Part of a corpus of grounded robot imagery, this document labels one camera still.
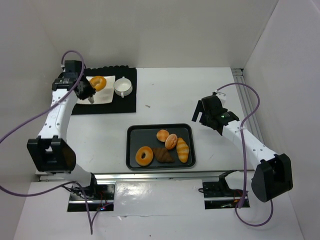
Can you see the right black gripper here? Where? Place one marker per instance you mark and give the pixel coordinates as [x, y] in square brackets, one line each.
[203, 113]

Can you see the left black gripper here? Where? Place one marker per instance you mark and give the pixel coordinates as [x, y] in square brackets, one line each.
[86, 89]

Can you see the glazed donut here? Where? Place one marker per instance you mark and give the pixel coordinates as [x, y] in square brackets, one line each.
[98, 83]
[144, 156]

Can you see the yellow striped croissant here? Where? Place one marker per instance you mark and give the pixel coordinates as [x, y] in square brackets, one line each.
[182, 150]

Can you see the metal tongs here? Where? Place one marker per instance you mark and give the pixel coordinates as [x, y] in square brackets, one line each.
[91, 100]

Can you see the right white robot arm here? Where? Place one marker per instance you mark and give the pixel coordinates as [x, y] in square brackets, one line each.
[272, 171]

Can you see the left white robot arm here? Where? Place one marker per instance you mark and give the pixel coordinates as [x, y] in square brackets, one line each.
[49, 150]

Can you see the white square plate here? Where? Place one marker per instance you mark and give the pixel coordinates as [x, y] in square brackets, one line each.
[105, 96]

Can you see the white cup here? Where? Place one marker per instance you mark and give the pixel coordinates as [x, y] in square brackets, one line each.
[123, 87]

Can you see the round orange bun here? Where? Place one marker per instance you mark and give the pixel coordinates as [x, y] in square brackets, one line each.
[162, 135]

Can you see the black placemat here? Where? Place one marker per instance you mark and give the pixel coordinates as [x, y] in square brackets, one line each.
[118, 104]

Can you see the chocolate croissant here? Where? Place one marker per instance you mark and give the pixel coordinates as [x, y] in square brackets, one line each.
[162, 155]

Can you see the black baking tray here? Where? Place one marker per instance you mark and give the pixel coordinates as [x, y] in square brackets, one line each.
[145, 135]

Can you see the aluminium rail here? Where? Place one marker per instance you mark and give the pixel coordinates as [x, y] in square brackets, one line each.
[246, 103]

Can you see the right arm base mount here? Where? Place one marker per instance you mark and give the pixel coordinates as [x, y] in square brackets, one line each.
[219, 195]

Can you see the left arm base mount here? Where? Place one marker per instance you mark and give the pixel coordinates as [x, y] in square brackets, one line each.
[102, 199]

